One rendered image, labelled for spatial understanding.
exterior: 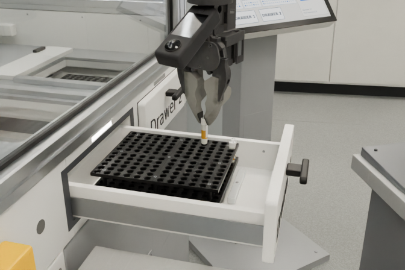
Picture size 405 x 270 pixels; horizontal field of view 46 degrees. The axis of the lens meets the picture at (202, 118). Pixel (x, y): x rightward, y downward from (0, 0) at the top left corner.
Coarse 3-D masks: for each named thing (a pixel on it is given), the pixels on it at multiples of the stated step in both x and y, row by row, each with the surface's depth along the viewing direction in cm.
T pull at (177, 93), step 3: (180, 87) 117; (168, 90) 115; (171, 90) 115; (174, 90) 115; (177, 90) 115; (180, 90) 115; (168, 93) 114; (171, 93) 114; (174, 93) 113; (177, 93) 113; (180, 93) 114; (174, 96) 112; (177, 96) 112; (174, 99) 112
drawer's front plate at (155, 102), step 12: (168, 84) 116; (180, 84) 126; (156, 96) 108; (168, 96) 117; (144, 108) 102; (156, 108) 109; (180, 108) 128; (144, 120) 103; (156, 120) 110; (168, 120) 119
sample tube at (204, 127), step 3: (201, 120) 79; (204, 120) 78; (201, 123) 79; (204, 123) 79; (201, 126) 79; (204, 126) 79; (207, 126) 79; (201, 129) 80; (204, 129) 79; (207, 129) 80; (201, 132) 80; (204, 132) 79; (207, 132) 80; (201, 135) 80; (204, 135) 80; (207, 135) 80; (201, 138) 80; (204, 138) 80; (201, 141) 80; (204, 141) 80
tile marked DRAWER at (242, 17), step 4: (236, 12) 152; (240, 12) 153; (244, 12) 153; (248, 12) 154; (252, 12) 155; (236, 16) 151; (240, 16) 152; (244, 16) 153; (248, 16) 154; (252, 16) 154; (256, 16) 155; (236, 20) 151; (240, 20) 152; (244, 20) 152; (248, 20) 153; (252, 20) 154; (256, 20) 154; (236, 24) 150; (240, 24) 151; (244, 24) 152
